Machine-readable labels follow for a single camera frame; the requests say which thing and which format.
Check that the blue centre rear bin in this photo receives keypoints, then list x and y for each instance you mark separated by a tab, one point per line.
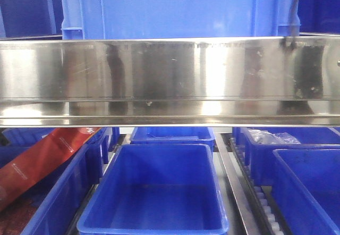
173	135

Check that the blue bin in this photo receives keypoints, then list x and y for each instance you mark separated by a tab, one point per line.
50	205
317	151
173	135
157	189
309	203

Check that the blue centre front bin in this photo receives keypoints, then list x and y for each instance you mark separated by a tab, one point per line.
157	189

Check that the clear plastic bag in bin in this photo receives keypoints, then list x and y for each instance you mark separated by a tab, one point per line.
268	138

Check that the blue right rear bin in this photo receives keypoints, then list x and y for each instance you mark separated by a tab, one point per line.
317	151

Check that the blue left bin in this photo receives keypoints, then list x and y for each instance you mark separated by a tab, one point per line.
50	205

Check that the blue right front bin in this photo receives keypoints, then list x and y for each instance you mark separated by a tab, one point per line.
309	203

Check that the large light blue crate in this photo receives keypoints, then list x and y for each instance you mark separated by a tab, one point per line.
143	19

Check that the red foil package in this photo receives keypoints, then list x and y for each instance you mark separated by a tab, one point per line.
41	159

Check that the stainless steel shelf rail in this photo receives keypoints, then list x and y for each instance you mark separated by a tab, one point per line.
282	81

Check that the roller track rail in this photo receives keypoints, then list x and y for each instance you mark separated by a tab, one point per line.
250	209

